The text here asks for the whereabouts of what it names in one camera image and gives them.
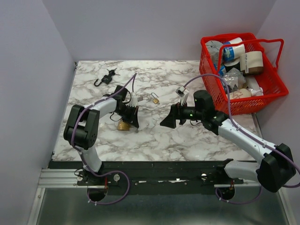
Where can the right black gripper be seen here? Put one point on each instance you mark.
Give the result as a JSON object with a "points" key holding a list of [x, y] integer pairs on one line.
{"points": [[176, 113]]}

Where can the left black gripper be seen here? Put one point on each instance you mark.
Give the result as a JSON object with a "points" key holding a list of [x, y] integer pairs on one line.
{"points": [[132, 119]]}

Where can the large brass padlock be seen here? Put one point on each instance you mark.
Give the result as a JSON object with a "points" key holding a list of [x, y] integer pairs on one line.
{"points": [[123, 126]]}

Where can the small brass padlock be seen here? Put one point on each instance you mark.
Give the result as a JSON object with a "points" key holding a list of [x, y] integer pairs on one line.
{"points": [[155, 98]]}

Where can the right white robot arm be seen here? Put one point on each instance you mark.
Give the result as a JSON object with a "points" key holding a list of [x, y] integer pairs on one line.
{"points": [[273, 166]]}

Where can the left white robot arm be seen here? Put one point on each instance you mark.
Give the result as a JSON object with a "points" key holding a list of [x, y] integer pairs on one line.
{"points": [[81, 129]]}

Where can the black padlock with keys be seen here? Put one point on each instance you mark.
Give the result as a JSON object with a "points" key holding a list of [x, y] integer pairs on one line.
{"points": [[106, 79]]}

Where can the beige lotion pump bottle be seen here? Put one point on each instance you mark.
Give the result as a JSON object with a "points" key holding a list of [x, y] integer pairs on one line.
{"points": [[246, 93]]}

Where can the clear plastic bag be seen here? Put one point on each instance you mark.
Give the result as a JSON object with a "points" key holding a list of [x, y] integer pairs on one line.
{"points": [[234, 80]]}

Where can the grey crumpled bag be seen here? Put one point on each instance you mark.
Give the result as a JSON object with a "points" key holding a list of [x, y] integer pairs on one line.
{"points": [[213, 48]]}

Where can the white blue paper cup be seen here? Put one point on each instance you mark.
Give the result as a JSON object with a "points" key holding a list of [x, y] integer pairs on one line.
{"points": [[233, 52]]}

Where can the beige tape roll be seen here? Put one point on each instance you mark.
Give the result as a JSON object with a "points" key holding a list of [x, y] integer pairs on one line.
{"points": [[251, 63]]}

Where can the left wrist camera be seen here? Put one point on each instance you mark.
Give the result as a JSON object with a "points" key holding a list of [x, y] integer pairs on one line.
{"points": [[135, 99]]}

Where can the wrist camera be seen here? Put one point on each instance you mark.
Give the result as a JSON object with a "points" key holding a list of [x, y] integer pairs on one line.
{"points": [[135, 99], [183, 93]]}

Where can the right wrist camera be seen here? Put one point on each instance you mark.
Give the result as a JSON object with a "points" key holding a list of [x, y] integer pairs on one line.
{"points": [[183, 93]]}

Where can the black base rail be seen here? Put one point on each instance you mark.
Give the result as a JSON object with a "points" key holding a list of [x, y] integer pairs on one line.
{"points": [[157, 178]]}

